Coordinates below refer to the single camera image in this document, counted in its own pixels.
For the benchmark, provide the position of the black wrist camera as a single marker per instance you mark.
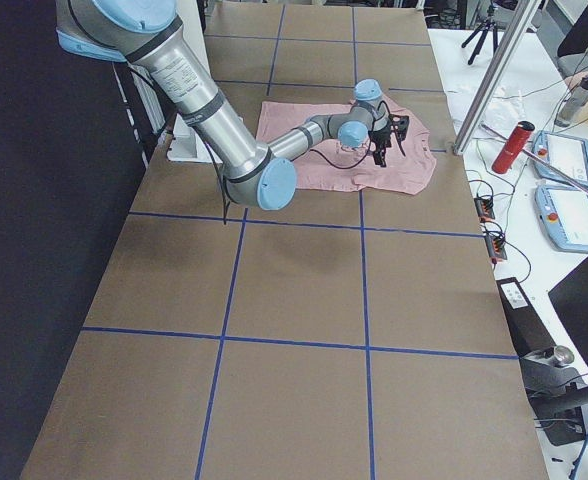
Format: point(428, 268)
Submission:
point(399, 125)

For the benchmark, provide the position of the black office chair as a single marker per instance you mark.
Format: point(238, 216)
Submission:
point(572, 52)

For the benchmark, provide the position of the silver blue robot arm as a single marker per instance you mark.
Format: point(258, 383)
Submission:
point(149, 34)

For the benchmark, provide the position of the aluminium frame post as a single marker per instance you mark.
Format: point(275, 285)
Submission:
point(508, 43)

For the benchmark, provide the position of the lower orange black connector box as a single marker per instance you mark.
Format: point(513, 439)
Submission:
point(495, 245)

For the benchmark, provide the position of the grey clear water bottle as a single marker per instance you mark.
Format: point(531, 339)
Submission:
point(577, 100)

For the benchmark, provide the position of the reacher grabber stick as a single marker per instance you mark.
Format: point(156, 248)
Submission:
point(532, 156)

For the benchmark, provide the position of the black box with label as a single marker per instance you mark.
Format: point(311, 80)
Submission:
point(527, 331)

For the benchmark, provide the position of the upper blue teach pendant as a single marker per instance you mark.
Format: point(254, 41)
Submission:
point(569, 154)

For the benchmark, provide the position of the black camera tripod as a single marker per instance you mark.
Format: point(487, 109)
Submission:
point(487, 27)

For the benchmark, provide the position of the upper orange black connector box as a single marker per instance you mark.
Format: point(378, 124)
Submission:
point(484, 209)

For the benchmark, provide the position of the red water bottle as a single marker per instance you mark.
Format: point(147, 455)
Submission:
point(513, 146)

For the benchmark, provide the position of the lower blue teach pendant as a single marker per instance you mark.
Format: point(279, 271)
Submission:
point(563, 212)

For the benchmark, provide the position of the black metal clamp stand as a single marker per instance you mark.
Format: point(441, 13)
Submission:
point(558, 395)

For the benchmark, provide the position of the pink snoopy t-shirt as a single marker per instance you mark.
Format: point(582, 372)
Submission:
point(331, 167)

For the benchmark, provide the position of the white pedestal column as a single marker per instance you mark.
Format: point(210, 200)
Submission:
point(184, 135)

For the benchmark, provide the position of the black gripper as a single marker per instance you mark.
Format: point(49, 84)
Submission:
point(380, 136)

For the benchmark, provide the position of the blue teach pendant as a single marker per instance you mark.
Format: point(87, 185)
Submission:
point(563, 212)
point(569, 154)

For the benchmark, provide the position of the orange black connector box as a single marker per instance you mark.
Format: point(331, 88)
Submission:
point(495, 245)
point(484, 209)

